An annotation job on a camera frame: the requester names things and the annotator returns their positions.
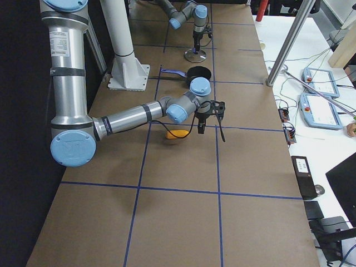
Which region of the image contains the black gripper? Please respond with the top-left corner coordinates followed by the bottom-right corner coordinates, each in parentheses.
top-left (193, 32), bottom-right (203, 53)
top-left (196, 111), bottom-right (211, 134)

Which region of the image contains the glass pot lid blue knob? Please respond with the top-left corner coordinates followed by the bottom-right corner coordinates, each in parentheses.
top-left (184, 48), bottom-right (206, 63)

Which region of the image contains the orange toy corn cob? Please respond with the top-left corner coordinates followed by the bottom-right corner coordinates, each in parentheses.
top-left (165, 130), bottom-right (189, 140)

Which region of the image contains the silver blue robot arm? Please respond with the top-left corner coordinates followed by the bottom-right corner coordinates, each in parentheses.
top-left (156, 1), bottom-right (209, 61)
top-left (39, 1), bottom-right (214, 167)

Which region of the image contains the dark blue saucepan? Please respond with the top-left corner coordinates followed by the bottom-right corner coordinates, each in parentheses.
top-left (161, 66), bottom-right (211, 89)

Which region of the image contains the red cylinder object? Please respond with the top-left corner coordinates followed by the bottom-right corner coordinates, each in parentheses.
top-left (256, 0), bottom-right (269, 22)

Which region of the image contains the near blue teach pendant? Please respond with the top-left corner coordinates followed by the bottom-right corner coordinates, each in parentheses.
top-left (299, 93), bottom-right (343, 130)

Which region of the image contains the blue teach pendant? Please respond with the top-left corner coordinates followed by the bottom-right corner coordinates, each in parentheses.
top-left (299, 93), bottom-right (343, 130)
top-left (302, 67), bottom-right (340, 98)

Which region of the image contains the black power box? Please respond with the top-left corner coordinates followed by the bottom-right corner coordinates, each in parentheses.
top-left (291, 156), bottom-right (317, 200)

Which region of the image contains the far blue teach pendant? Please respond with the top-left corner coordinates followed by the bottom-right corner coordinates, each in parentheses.
top-left (302, 67), bottom-right (340, 98)

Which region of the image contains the thin metal rod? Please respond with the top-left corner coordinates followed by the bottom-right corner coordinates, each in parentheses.
top-left (282, 70), bottom-right (355, 120)

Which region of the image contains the black monitor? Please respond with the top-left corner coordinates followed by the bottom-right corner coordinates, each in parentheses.
top-left (326, 156), bottom-right (355, 226)

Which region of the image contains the white camera post base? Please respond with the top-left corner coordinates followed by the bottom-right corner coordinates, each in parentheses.
top-left (100, 0), bottom-right (150, 91)

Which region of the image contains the aluminium frame post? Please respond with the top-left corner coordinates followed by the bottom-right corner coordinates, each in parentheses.
top-left (266, 0), bottom-right (315, 87)

